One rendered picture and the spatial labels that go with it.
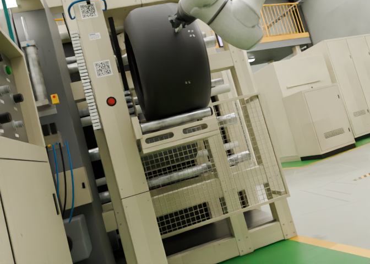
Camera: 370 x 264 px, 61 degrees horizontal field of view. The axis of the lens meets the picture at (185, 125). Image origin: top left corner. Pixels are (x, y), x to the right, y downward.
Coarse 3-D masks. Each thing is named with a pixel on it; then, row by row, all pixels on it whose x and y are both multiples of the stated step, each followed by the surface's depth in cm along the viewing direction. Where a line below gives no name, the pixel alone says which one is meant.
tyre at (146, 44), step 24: (144, 24) 133; (168, 24) 133; (192, 24) 136; (144, 48) 130; (168, 48) 130; (192, 48) 132; (144, 72) 132; (168, 72) 131; (192, 72) 134; (144, 96) 140; (168, 96) 135; (192, 96) 139
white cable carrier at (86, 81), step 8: (72, 32) 146; (72, 40) 145; (80, 48) 145; (80, 56) 147; (80, 64) 144; (80, 72) 144; (88, 80) 144; (88, 88) 144; (88, 96) 143; (88, 104) 143; (96, 112) 143; (96, 120) 142; (96, 128) 142
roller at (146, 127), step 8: (184, 112) 143; (192, 112) 143; (200, 112) 143; (208, 112) 144; (152, 120) 140; (160, 120) 139; (168, 120) 140; (176, 120) 140; (184, 120) 142; (192, 120) 144; (144, 128) 137; (152, 128) 138
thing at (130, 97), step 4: (124, 92) 186; (128, 92) 187; (128, 96) 186; (132, 96) 185; (128, 100) 186; (132, 100) 187; (128, 104) 186; (132, 104) 186; (128, 108) 198; (132, 108) 185; (136, 108) 185; (132, 112) 186; (136, 112) 184; (132, 116) 185
